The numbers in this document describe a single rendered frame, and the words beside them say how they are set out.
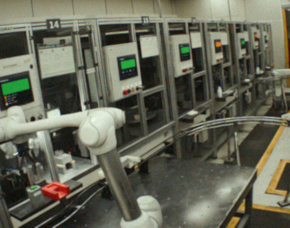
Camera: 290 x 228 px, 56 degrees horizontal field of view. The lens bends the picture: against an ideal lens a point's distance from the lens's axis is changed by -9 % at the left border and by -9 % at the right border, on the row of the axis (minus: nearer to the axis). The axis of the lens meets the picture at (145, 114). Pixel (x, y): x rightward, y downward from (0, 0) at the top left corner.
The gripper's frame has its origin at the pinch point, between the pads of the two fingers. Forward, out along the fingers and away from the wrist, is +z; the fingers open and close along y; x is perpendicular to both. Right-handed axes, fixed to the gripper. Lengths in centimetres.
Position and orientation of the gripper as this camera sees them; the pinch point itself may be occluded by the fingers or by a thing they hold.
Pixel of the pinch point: (29, 173)
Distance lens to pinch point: 186.8
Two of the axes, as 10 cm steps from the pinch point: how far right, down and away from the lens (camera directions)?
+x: 8.2, 0.4, -5.8
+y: -5.7, 2.5, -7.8
